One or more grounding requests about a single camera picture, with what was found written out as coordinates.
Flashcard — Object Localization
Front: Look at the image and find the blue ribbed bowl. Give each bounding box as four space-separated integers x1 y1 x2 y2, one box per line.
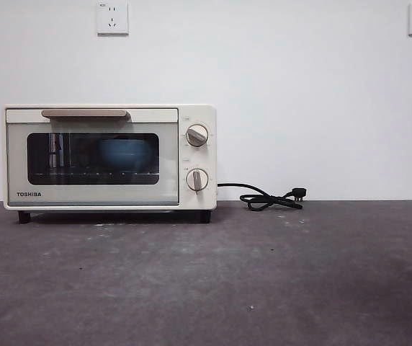
97 138 153 171

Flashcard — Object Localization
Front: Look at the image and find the glass oven door with handle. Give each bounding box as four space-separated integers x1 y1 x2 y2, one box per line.
5 107 179 208

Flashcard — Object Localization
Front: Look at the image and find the cream Toshiba toaster oven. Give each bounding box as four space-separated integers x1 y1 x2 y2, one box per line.
3 104 218 226

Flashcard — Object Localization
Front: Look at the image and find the round timer knob, upright pointer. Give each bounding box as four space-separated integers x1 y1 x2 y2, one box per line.
184 167 209 192

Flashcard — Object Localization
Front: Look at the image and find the round temperature knob, slanted pointer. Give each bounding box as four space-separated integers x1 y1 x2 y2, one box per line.
184 124 209 148

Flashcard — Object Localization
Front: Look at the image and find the black oven power cable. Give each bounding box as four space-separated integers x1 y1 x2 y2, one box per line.
216 182 308 212

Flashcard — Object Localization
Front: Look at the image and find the metal oven wire rack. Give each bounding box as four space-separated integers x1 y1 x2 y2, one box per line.
32 170 158 179

